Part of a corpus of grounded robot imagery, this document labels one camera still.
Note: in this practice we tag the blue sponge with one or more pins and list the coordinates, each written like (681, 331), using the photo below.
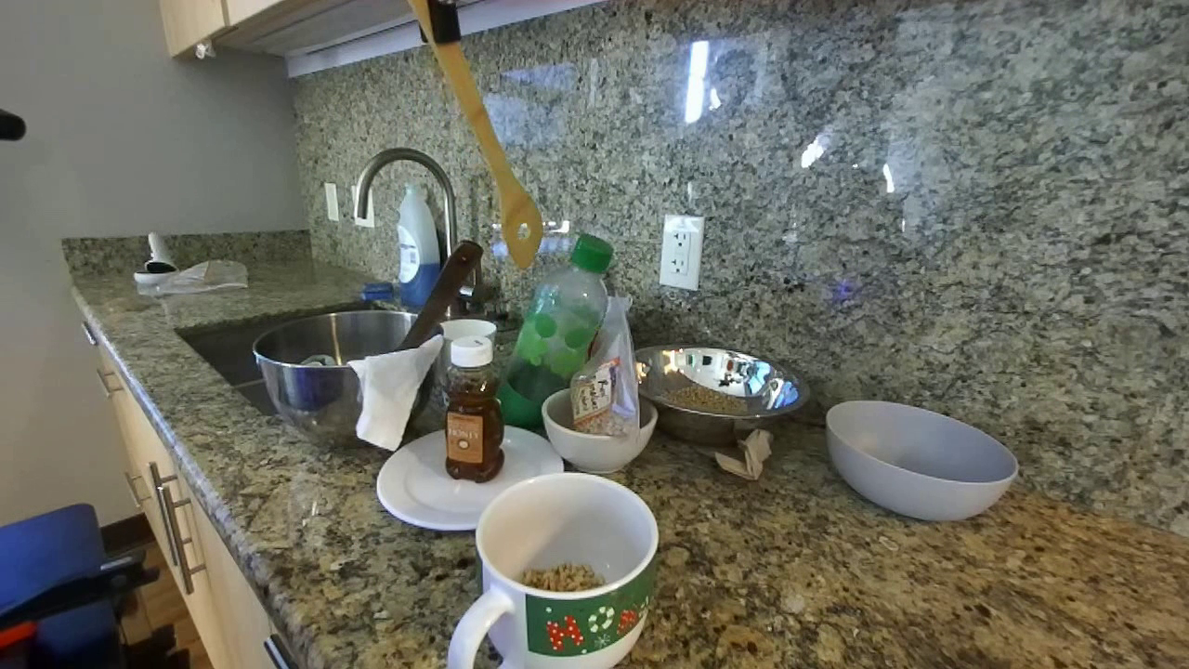
(387, 294)

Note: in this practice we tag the chrome faucet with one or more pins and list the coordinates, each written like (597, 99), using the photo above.
(401, 156)

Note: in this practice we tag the clear snack packet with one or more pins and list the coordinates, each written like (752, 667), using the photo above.
(612, 383)

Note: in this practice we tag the black knob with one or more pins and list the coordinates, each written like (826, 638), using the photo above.
(7, 125)

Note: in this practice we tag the wooden upper cabinet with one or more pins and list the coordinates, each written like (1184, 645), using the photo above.
(198, 15)

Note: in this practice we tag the large steel mixing bowl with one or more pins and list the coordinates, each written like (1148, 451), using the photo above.
(301, 373)

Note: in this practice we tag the white wall outlet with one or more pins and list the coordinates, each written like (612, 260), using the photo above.
(681, 252)

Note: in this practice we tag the small white wall switch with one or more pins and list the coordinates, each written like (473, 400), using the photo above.
(330, 202)

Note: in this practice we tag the green plastic bottle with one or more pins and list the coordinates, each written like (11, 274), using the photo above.
(552, 335)

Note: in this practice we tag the brown honey bottle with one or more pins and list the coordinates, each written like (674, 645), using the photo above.
(473, 430)

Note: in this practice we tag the dark brown wooden utensil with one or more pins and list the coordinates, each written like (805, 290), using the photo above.
(443, 290)

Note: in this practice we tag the crumpled brown paper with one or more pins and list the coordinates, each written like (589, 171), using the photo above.
(747, 453)

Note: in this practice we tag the shiny silver bowl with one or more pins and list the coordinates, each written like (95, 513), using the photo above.
(717, 383)

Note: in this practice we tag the grey bowl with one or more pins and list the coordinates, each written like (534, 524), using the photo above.
(916, 465)

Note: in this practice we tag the white Christmas mug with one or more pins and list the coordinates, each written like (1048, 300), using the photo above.
(562, 533)

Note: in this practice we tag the white dish soap bottle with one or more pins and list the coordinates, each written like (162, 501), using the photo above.
(416, 244)

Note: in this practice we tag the white cloth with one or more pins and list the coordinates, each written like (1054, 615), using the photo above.
(390, 394)

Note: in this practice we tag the white plate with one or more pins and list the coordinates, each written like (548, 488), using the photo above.
(415, 488)

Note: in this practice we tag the light wooden spoon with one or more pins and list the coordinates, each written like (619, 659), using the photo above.
(483, 134)

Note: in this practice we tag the small white bowl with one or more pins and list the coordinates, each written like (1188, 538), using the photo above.
(597, 451)

